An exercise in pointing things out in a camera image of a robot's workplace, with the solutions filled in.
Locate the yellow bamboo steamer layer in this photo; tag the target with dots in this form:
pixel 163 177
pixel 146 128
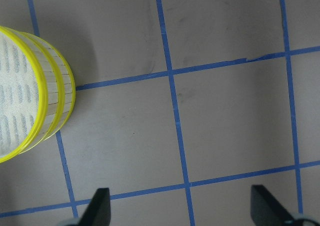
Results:
pixel 60 86
pixel 23 94

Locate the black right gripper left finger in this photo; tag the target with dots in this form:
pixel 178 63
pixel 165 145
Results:
pixel 98 212

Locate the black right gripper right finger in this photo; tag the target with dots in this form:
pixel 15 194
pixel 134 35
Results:
pixel 266 210

